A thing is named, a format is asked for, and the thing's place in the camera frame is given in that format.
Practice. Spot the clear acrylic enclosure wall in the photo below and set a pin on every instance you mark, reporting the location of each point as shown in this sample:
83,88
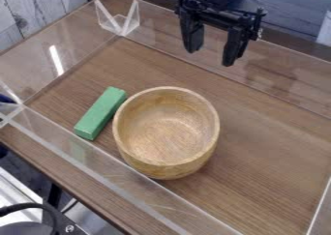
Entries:
266,183

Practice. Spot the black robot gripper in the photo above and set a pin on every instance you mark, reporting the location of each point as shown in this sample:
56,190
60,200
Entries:
222,14

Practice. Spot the brown wooden bowl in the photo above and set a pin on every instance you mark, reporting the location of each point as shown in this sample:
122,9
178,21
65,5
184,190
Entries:
166,130

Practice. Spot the green rectangular block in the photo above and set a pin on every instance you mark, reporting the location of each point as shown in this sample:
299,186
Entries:
100,112

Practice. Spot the black metal bracket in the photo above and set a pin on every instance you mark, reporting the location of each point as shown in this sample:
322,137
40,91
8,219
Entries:
67,227

